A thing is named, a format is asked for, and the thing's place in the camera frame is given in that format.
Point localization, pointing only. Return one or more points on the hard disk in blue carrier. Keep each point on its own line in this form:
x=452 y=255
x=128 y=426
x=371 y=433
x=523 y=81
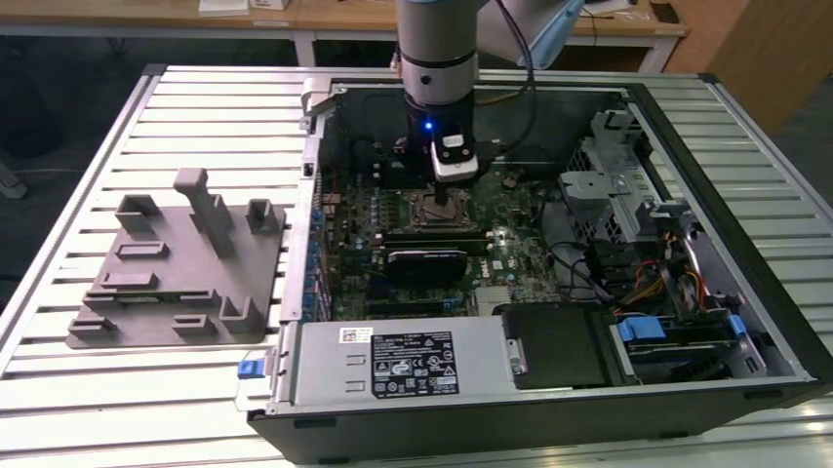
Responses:
x=639 y=331

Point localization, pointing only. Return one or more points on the brown wooden cabinet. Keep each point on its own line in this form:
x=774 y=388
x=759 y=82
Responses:
x=767 y=49

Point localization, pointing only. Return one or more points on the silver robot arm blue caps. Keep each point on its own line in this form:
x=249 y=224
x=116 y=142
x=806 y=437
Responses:
x=435 y=49

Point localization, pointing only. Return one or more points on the black graphics card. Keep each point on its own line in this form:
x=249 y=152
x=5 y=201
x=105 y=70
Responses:
x=425 y=267

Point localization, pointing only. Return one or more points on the silver finned heatsink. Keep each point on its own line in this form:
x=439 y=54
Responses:
x=492 y=301

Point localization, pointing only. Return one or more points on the green motherboard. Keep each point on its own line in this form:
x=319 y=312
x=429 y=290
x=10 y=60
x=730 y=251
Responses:
x=530 y=292

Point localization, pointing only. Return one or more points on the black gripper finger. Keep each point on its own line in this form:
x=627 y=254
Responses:
x=451 y=200
x=440 y=200

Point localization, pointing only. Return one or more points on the grey parts rack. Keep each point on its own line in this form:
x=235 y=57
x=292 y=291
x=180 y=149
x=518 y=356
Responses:
x=181 y=278

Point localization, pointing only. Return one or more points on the silver topped CPU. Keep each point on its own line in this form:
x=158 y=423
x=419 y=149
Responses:
x=428 y=210

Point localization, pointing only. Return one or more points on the grey corner bracket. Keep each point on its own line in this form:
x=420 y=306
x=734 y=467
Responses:
x=319 y=89

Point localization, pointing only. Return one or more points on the black phone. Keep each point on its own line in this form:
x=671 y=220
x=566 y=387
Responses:
x=663 y=12

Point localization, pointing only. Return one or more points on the silver power supply box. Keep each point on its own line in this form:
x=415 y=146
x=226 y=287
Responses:
x=325 y=361

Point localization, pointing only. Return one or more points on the black expansion slot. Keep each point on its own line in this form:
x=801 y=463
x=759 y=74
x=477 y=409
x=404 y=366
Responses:
x=403 y=308

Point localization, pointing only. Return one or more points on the perforated metal drive cage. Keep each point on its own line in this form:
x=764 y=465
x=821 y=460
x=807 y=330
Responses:
x=595 y=187

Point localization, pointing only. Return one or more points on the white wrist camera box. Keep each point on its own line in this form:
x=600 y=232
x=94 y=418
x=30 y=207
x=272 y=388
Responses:
x=455 y=166

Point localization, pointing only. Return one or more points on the grey chair base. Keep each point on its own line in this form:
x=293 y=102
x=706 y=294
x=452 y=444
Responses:
x=12 y=187

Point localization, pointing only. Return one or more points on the blue case latch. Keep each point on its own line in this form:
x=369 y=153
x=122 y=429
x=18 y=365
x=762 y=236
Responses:
x=252 y=369

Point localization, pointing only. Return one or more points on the small white labelled box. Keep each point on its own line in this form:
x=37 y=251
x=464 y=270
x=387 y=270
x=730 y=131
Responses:
x=268 y=4

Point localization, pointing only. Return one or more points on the CPU socket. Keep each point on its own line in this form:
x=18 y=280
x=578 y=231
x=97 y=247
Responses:
x=448 y=227

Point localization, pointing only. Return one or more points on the bank of four RAM slots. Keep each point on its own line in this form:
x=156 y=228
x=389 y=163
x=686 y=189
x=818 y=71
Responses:
x=435 y=241
x=389 y=175

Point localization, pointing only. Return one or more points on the light wooden desk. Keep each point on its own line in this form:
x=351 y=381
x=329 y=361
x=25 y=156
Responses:
x=97 y=17

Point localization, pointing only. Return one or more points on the black and silver PC case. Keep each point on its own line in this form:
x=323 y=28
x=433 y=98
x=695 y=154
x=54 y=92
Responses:
x=455 y=429

